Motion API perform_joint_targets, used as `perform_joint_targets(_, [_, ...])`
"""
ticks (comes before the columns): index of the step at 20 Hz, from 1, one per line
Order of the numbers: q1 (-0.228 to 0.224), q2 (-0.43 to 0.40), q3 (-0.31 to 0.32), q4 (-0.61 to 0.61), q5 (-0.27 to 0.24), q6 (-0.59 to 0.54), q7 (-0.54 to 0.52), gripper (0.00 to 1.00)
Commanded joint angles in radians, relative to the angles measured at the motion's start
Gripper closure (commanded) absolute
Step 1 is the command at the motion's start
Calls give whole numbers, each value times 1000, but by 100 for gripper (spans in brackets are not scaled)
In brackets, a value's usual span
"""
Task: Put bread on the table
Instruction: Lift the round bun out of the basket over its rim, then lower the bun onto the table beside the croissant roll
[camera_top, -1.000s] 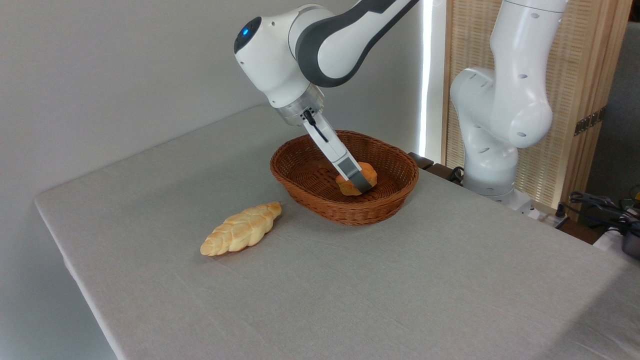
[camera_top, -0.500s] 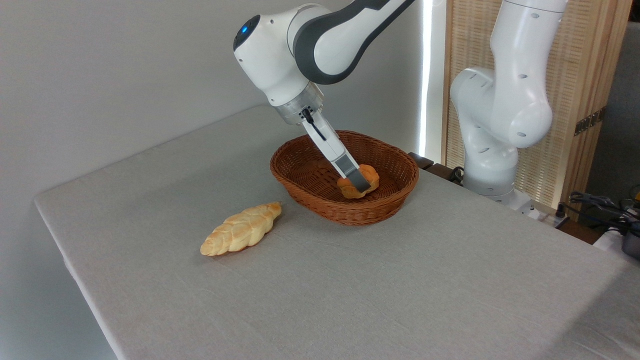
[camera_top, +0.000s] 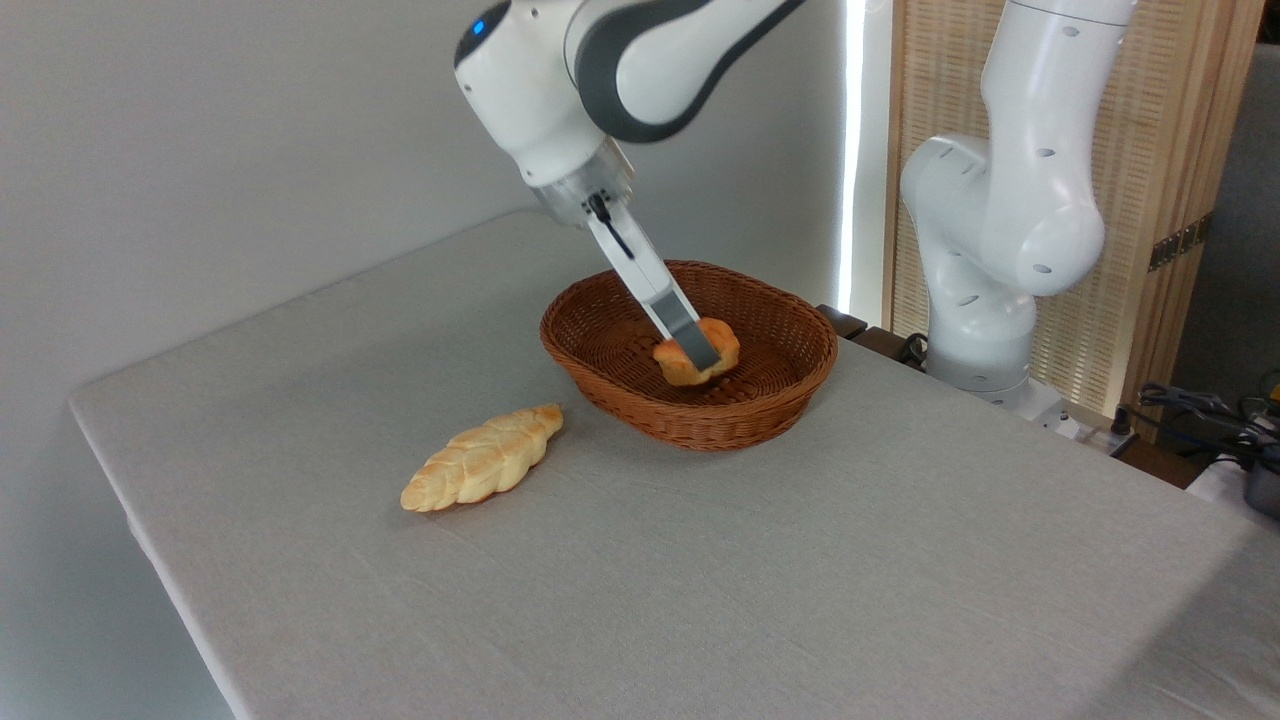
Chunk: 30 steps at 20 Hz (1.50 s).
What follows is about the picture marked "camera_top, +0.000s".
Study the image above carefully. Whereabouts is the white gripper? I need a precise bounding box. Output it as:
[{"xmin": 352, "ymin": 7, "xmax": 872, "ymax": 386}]
[{"xmin": 583, "ymin": 194, "xmax": 724, "ymax": 372}]

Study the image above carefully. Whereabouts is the round orange bread roll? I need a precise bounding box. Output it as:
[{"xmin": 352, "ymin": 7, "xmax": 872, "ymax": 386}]
[{"xmin": 653, "ymin": 317, "xmax": 742, "ymax": 388}]

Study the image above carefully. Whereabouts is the braided light bread loaf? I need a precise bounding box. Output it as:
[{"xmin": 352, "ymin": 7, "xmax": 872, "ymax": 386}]
[{"xmin": 400, "ymin": 403, "xmax": 565, "ymax": 513}]

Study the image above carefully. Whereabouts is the brown wicker basket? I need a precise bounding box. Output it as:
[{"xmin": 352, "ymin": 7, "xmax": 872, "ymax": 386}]
[{"xmin": 540, "ymin": 260, "xmax": 839, "ymax": 453}]

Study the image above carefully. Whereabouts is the dark wooden side table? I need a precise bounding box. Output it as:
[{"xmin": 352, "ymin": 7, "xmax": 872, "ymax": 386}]
[{"xmin": 816, "ymin": 304, "xmax": 929, "ymax": 373}]

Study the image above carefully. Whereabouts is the grey tablecloth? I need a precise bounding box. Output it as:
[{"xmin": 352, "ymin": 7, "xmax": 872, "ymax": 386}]
[{"xmin": 68, "ymin": 208, "xmax": 1280, "ymax": 720}]

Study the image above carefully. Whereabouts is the brass screen hinge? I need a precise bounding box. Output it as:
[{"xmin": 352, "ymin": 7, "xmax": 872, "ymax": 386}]
[{"xmin": 1148, "ymin": 214, "xmax": 1213, "ymax": 273}]

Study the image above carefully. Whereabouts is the wooden bamboo folding screen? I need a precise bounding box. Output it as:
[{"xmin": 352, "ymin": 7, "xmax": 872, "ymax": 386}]
[{"xmin": 885, "ymin": 0, "xmax": 1267, "ymax": 441}]

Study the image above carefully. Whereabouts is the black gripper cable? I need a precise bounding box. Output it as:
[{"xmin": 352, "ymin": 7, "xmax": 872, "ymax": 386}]
[{"xmin": 587, "ymin": 191, "xmax": 634, "ymax": 262}]

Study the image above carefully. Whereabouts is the black cable bundle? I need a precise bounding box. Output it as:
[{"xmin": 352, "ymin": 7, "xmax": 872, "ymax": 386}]
[{"xmin": 1138, "ymin": 382, "xmax": 1280, "ymax": 473}]

